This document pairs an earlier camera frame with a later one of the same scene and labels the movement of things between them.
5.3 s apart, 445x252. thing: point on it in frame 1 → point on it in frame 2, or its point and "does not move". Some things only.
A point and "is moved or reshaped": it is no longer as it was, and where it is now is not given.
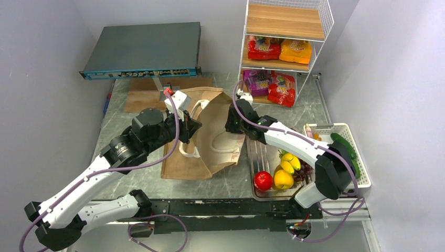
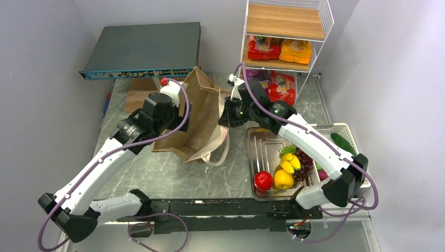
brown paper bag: [213, 146] is moved or reshaped
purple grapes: [306, 169] does not move
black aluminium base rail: [185, 215] does not move
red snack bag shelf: [261, 48] does not move
